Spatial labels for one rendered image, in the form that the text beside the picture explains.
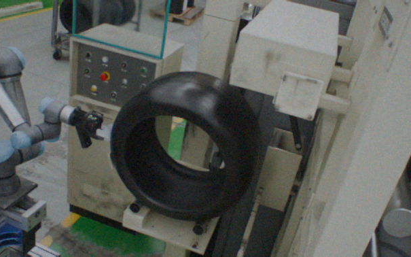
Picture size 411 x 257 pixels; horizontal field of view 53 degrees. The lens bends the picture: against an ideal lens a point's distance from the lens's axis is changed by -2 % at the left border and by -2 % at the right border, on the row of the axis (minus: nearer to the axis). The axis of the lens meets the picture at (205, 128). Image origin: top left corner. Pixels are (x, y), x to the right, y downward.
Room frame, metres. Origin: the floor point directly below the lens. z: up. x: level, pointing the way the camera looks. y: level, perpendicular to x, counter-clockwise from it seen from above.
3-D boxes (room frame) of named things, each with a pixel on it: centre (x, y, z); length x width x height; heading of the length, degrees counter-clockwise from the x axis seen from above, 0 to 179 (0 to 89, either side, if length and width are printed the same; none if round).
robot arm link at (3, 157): (1.53, 0.88, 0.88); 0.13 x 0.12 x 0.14; 151
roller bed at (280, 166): (1.63, -0.37, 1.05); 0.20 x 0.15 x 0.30; 168
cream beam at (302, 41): (1.31, -0.21, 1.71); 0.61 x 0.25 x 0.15; 168
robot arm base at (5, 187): (1.52, 0.89, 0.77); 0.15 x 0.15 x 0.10
